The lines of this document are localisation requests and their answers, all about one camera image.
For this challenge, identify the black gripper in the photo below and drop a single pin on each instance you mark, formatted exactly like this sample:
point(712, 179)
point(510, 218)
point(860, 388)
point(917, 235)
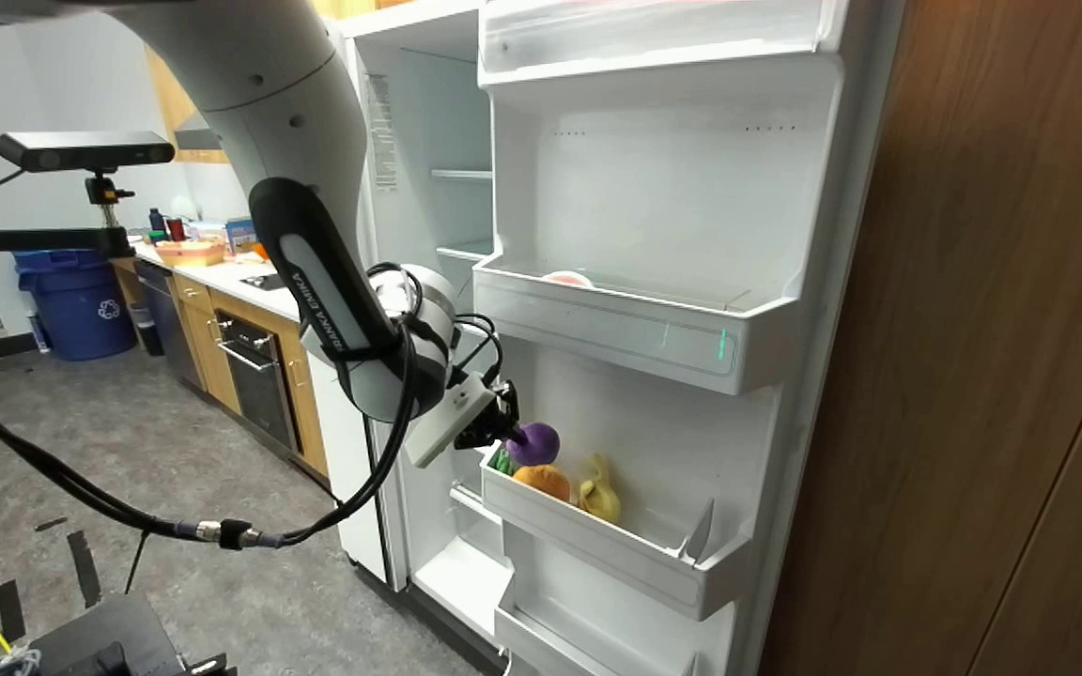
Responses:
point(486, 418)

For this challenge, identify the purple plush ball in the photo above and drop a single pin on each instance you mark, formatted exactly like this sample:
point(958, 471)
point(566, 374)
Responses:
point(533, 442)

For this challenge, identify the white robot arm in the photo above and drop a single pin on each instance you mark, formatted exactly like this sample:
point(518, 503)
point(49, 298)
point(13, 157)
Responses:
point(278, 89)

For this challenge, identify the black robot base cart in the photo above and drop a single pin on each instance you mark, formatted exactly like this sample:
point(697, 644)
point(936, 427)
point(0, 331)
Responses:
point(103, 644)

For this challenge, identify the deep white door bin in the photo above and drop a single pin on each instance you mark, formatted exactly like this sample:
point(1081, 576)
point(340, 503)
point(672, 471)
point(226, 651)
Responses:
point(640, 331)

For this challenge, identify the white door bin with divider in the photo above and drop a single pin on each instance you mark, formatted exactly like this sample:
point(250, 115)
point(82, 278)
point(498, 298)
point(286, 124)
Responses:
point(617, 550)

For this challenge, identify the white fridge door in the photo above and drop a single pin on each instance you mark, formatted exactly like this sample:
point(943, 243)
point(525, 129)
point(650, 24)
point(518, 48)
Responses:
point(665, 190)

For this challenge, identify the white fridge body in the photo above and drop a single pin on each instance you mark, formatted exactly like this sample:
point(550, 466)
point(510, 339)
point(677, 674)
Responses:
point(421, 115)

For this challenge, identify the lidded white door compartment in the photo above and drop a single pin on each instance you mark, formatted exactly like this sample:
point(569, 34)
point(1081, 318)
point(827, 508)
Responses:
point(655, 30)

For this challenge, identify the green plush vegetable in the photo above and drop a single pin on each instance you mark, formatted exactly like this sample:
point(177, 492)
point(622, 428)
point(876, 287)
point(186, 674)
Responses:
point(501, 461)

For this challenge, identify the orange plush fruit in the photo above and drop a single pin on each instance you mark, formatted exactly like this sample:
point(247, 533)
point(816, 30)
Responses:
point(541, 483)

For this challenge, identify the yellow banana plush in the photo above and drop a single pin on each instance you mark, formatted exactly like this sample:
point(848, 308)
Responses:
point(600, 492)

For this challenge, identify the black built-in oven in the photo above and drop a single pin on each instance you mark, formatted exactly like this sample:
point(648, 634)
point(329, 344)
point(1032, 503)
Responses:
point(262, 388)

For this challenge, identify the wooden kitchen counter cabinet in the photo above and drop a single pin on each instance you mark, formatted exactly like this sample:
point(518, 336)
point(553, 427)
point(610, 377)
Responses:
point(198, 344)

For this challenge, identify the small blue container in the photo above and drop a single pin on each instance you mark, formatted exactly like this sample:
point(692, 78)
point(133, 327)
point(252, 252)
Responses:
point(241, 235)

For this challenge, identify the brown woven basket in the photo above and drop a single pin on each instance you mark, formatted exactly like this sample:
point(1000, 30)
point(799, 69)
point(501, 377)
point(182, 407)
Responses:
point(191, 252)

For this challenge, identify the blue recycling bin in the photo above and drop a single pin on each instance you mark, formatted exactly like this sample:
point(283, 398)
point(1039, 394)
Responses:
point(72, 304)

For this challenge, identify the brown wooden cabinet panel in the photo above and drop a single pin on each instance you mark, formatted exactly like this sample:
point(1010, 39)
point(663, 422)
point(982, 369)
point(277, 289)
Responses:
point(1004, 313)

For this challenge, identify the black tripod stand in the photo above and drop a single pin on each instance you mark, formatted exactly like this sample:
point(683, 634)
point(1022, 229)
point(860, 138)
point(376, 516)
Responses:
point(15, 238)

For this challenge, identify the black stereo camera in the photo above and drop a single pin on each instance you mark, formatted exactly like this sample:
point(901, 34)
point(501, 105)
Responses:
point(77, 150)

